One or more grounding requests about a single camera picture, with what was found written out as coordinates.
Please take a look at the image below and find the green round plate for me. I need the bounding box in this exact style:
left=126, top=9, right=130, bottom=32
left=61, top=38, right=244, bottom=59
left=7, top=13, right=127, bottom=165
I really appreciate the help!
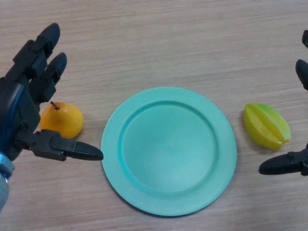
left=101, top=86, right=238, bottom=217

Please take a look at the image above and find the yellow green starfruit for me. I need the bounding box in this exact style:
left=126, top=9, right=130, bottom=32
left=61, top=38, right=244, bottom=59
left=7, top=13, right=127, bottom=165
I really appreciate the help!
left=243, top=103, right=291, bottom=150

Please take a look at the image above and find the yellow pear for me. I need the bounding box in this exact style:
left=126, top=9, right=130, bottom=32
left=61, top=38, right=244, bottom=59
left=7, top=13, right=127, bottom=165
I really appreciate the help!
left=39, top=101, right=84, bottom=139

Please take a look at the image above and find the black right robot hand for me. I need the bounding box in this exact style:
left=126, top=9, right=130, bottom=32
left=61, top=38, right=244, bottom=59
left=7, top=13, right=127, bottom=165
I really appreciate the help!
left=258, top=30, right=308, bottom=177

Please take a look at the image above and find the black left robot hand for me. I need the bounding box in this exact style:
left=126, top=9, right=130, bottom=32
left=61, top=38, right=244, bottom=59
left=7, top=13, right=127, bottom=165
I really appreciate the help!
left=0, top=23, right=104, bottom=162

